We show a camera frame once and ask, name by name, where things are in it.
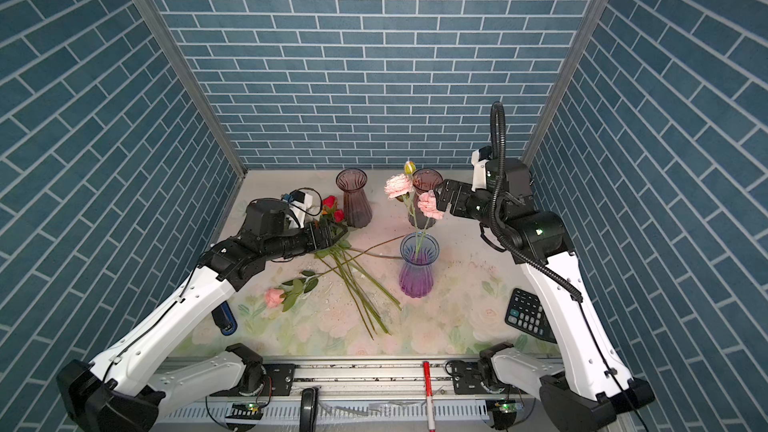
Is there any blue black handheld device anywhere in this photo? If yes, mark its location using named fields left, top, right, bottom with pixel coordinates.
left=211, top=301, right=238, bottom=336

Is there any red rose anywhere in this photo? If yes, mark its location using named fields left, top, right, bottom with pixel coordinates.
left=322, top=195, right=337, bottom=211

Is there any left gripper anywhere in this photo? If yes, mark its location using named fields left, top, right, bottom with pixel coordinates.
left=262, top=217, right=349, bottom=263

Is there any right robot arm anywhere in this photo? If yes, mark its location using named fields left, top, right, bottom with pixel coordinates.
left=435, top=180, right=655, bottom=431

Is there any pink rose on table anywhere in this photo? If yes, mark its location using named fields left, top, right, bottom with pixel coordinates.
left=265, top=238, right=402, bottom=317

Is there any aluminium mounting rail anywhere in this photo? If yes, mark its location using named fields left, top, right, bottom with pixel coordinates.
left=146, top=356, right=607, bottom=403

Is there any red white marker pen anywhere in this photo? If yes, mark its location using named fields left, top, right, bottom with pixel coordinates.
left=422, top=361, right=436, bottom=432

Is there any dark purple glass vase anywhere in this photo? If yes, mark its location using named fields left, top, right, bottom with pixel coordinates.
left=336, top=168, right=373, bottom=228

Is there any red carnation stem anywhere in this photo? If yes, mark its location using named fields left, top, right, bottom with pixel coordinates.
left=323, top=207, right=345, bottom=224

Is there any pink carnation spray stem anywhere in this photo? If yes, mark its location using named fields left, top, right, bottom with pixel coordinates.
left=384, top=161, right=444, bottom=232

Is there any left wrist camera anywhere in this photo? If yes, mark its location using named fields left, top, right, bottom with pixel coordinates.
left=281, top=187, right=322, bottom=229

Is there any purple blue gradient vase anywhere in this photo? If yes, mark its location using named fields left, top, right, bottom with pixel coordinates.
left=398, top=232, right=440, bottom=298

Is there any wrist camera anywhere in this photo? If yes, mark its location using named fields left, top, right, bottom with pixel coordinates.
left=471, top=146, right=493, bottom=191
left=281, top=187, right=322, bottom=229

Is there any black calculator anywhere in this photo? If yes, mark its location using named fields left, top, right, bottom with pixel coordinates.
left=505, top=288, right=556, bottom=343

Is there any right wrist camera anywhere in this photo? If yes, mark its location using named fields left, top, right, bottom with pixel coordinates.
left=471, top=146, right=493, bottom=191

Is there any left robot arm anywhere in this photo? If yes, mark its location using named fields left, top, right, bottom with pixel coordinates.
left=56, top=198, right=347, bottom=431

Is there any pink glass vase with ribbon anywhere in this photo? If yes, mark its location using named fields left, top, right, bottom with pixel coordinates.
left=409, top=168, right=443, bottom=229

